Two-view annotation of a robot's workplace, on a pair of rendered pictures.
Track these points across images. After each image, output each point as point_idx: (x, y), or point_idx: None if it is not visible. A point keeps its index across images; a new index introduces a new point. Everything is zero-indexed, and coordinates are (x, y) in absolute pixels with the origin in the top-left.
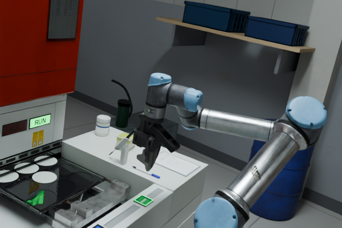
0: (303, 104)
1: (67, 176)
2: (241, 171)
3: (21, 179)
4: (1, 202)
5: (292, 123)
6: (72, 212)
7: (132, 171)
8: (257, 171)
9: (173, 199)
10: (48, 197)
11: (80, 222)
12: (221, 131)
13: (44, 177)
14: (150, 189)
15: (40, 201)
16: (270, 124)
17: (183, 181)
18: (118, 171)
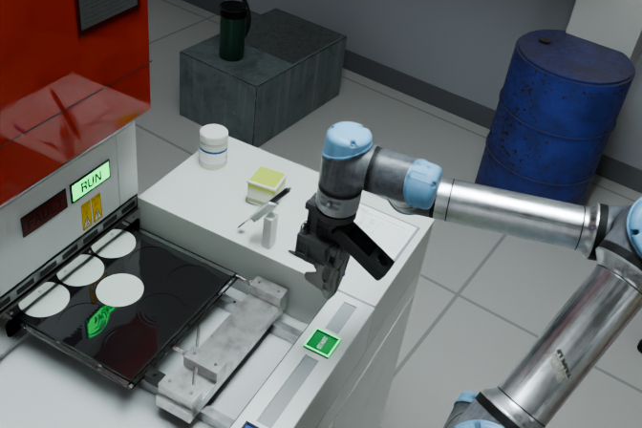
0: None
1: (163, 280)
2: (530, 354)
3: (76, 303)
4: (48, 349)
5: (640, 259)
6: (187, 371)
7: (289, 265)
8: (564, 362)
9: (375, 316)
10: (138, 344)
11: (207, 393)
12: (478, 227)
13: (118, 291)
14: (331, 307)
15: (124, 356)
16: (583, 221)
17: (392, 276)
18: (261, 262)
